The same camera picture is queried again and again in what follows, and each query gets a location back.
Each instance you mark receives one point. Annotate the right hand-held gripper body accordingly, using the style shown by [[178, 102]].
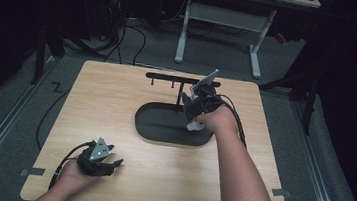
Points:
[[203, 101]]

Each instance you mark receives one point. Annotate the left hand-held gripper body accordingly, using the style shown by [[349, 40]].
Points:
[[94, 163]]

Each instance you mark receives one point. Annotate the black key rack with tray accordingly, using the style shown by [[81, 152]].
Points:
[[163, 125]]

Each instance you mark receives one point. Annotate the person's right hand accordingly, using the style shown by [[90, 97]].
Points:
[[219, 120]]

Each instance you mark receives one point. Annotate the person's left hand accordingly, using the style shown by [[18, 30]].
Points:
[[72, 178]]

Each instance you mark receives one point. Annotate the grey tape piece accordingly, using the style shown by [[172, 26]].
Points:
[[280, 192], [33, 171]]

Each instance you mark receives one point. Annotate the white-legged wooden desk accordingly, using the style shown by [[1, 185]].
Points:
[[225, 16]]

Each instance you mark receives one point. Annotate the black stand leg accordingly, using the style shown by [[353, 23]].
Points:
[[308, 104], [40, 56]]

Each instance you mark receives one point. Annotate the dark computer tower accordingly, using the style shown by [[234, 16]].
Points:
[[114, 10]]

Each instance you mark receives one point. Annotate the metal floor rail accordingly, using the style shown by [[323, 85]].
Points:
[[316, 172], [3, 122]]

